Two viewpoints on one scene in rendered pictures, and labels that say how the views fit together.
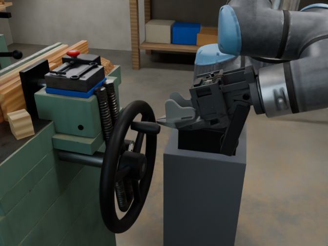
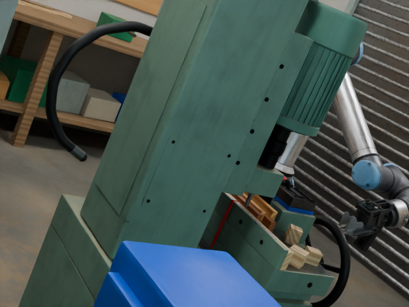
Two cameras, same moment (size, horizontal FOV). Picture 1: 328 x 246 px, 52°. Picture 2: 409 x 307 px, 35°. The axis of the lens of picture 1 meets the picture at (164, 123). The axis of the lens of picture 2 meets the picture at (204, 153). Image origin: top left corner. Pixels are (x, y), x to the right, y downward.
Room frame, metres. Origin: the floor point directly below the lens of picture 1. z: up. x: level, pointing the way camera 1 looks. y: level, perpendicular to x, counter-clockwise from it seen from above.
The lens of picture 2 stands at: (-0.19, 1.82, 1.45)
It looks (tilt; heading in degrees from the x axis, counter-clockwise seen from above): 14 degrees down; 307
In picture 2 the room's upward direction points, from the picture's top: 24 degrees clockwise
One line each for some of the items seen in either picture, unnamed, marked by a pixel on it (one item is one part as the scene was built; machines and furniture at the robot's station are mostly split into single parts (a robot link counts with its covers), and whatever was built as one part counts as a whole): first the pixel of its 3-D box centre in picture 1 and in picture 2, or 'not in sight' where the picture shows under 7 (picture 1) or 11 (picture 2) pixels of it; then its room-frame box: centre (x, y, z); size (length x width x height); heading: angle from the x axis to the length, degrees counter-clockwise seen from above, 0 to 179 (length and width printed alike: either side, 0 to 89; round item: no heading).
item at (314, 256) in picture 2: not in sight; (311, 256); (0.49, 0.32, 0.92); 0.04 x 0.03 x 0.04; 51
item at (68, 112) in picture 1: (80, 102); (279, 216); (0.70, 0.19, 0.91); 0.15 x 0.14 x 0.09; 164
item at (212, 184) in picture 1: (203, 190); not in sight; (1.13, -0.18, 0.27); 0.30 x 0.30 x 0.55; 78
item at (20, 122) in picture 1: (20, 124); (293, 235); (0.58, 0.29, 0.92); 0.04 x 0.04 x 0.04; 38
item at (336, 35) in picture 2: not in sight; (310, 67); (0.69, 0.39, 1.35); 0.18 x 0.18 x 0.31
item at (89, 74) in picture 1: (78, 71); (290, 194); (0.70, 0.19, 0.99); 0.13 x 0.11 x 0.06; 164
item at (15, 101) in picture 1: (32, 89); (251, 204); (0.73, 0.31, 0.93); 0.20 x 0.02 x 0.07; 164
